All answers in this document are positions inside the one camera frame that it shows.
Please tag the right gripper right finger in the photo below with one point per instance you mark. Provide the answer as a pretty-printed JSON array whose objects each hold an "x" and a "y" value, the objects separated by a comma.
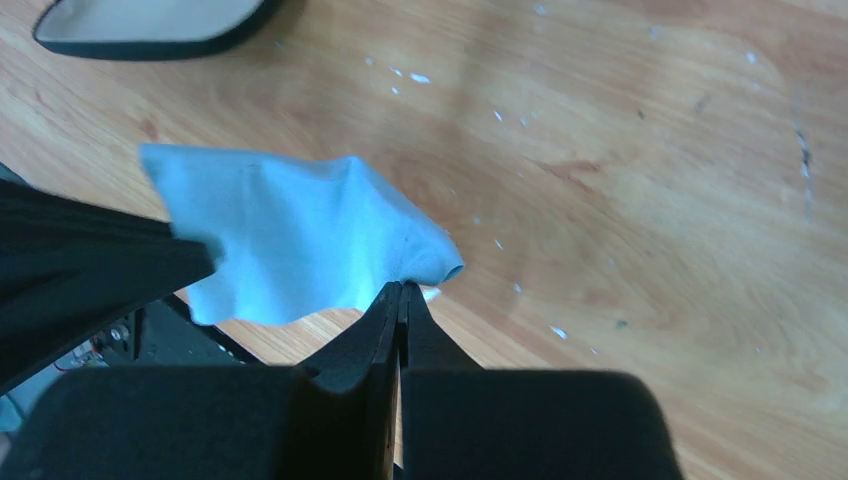
[{"x": 463, "y": 421}]

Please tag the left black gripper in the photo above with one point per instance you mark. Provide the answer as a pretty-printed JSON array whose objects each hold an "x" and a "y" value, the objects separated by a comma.
[{"x": 69, "y": 269}]

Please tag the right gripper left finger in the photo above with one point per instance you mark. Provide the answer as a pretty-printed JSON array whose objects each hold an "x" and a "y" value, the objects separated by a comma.
[{"x": 331, "y": 416}]

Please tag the light blue cleaning cloth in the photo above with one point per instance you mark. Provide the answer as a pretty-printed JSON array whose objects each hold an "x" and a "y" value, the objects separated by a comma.
[{"x": 291, "y": 237}]

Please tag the black sunglasses case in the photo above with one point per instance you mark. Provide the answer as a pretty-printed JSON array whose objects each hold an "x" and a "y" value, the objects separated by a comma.
[{"x": 136, "y": 31}]

